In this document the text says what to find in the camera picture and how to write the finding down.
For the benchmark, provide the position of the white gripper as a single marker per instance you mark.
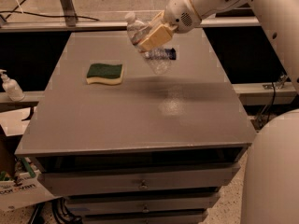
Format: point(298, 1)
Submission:
point(177, 12)

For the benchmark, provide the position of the clear plastic water bottle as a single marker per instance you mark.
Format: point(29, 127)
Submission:
point(138, 29)

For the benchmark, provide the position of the white pump dispenser bottle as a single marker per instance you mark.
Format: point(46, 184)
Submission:
point(11, 87)

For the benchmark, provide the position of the green and yellow sponge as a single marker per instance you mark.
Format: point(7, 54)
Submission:
point(110, 74)

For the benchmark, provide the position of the grey drawer cabinet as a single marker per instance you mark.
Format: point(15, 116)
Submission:
point(150, 150)

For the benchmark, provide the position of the white cardboard box with items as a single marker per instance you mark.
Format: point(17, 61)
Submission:
point(19, 186)

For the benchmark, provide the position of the metal frame rail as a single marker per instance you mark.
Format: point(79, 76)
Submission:
point(80, 26)

